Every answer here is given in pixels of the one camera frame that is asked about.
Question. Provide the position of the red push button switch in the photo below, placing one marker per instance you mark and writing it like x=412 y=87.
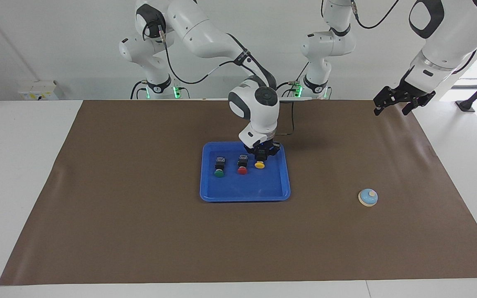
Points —
x=242 y=170

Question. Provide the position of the yellow push button switch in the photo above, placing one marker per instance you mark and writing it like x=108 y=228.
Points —
x=259 y=165

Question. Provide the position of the green push button switch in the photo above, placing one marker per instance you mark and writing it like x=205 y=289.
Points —
x=219 y=174

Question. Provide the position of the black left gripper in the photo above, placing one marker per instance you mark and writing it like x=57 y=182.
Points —
x=408 y=94

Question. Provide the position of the white wall electrical box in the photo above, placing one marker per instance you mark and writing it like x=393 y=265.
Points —
x=37 y=91

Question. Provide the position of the blue plastic tray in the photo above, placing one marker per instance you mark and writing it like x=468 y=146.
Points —
x=246 y=186

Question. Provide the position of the brown table mat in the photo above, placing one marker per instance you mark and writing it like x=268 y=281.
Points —
x=180 y=244

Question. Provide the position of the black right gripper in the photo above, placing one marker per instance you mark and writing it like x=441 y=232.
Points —
x=263 y=148

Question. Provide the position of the light blue call bell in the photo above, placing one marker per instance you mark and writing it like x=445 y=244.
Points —
x=368 y=198

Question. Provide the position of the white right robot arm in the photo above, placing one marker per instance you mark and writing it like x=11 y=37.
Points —
x=259 y=107

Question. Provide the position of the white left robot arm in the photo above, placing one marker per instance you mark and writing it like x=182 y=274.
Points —
x=443 y=45

